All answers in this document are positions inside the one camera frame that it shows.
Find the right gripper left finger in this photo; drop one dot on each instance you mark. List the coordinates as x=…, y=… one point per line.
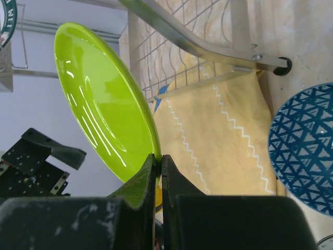
x=123, y=220

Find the stainless steel dish rack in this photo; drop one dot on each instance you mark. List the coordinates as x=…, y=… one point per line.
x=166, y=24

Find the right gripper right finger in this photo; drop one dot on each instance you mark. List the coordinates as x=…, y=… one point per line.
x=194, y=220

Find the yellow cloth with white zigzags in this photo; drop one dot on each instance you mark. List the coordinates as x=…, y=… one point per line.
x=217, y=136

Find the lime green plate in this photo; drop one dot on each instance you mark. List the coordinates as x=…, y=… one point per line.
x=108, y=106

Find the pale green patterned bowl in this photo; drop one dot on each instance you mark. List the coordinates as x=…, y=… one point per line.
x=326, y=243

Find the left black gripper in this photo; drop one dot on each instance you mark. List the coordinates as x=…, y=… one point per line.
x=25, y=171

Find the white plate green rim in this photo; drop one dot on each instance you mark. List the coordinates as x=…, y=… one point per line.
x=8, y=20

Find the blue patterned bowl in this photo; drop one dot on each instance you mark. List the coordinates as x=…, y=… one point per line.
x=300, y=147

